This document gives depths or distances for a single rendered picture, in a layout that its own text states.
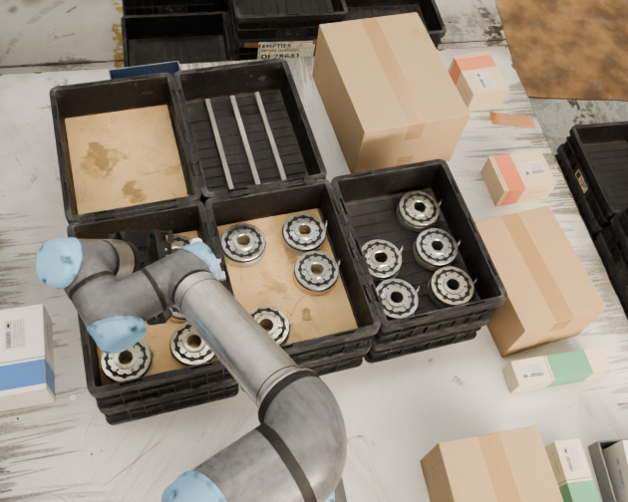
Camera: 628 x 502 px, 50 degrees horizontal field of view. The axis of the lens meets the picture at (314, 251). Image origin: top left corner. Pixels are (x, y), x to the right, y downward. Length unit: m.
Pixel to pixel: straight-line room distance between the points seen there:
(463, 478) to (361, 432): 0.27
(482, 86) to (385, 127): 0.47
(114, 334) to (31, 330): 0.59
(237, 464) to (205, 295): 0.30
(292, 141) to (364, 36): 0.39
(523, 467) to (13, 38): 2.72
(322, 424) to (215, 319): 0.25
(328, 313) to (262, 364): 0.66
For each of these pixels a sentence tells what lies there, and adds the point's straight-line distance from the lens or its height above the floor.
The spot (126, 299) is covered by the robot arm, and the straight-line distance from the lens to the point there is 1.05.
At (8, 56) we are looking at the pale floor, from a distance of 3.30.
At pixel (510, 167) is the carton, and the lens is 1.97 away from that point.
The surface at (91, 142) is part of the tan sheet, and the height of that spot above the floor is 0.83.
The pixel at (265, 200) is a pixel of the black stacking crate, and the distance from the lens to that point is 1.59.
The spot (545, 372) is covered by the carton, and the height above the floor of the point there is 0.76.
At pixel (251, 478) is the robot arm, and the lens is 0.78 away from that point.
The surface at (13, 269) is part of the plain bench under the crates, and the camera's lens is 1.80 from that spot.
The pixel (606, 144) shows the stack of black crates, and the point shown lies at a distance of 2.91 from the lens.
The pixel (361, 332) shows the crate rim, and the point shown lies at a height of 0.93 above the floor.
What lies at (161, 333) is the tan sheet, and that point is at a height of 0.83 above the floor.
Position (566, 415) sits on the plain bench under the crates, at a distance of 1.76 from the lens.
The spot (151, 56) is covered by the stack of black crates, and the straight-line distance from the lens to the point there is 2.81.
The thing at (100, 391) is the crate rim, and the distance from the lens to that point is 1.38.
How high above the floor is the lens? 2.21
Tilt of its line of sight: 59 degrees down
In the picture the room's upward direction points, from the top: 12 degrees clockwise
